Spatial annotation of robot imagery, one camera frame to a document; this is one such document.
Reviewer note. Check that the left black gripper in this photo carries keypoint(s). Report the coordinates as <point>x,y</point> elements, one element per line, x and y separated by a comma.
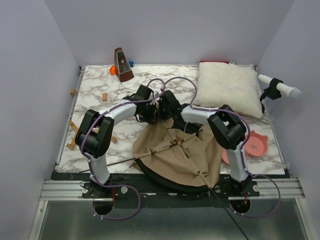
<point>150,119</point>

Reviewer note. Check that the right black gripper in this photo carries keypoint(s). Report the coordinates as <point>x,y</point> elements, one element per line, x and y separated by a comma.
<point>160,114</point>

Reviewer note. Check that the tan pet tent fabric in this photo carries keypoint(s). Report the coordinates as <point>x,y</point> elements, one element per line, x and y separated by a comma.
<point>196,163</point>

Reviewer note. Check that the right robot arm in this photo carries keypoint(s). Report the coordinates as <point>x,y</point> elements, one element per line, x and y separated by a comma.
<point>226,125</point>

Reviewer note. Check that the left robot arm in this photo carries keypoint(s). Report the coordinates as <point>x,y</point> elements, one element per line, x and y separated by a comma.
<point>106,120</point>

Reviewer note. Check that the pink cat-ear pet bowl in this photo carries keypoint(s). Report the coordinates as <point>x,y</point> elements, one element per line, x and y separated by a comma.
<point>224,157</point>

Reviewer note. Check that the small wooden block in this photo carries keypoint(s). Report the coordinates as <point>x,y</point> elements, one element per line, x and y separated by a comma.
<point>104,97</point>

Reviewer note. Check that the brown wooden metronome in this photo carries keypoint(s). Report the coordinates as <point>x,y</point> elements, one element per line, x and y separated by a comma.
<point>122,67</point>

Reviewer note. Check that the blue small toy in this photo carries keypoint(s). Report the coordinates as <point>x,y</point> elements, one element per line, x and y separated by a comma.
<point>131,63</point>

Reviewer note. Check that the orange plastic cup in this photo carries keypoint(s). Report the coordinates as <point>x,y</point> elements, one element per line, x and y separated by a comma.
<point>112,70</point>

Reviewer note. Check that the white fluffy pillow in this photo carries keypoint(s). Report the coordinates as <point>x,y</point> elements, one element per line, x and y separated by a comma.
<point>221,84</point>

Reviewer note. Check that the wooden block on edge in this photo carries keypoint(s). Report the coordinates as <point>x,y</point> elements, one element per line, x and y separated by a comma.
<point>73,92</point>

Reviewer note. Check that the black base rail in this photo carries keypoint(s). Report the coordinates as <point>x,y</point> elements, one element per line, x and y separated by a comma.
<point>123,190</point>

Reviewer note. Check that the white microphone on mount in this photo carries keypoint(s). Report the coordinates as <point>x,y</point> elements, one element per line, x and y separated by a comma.
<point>277,86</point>

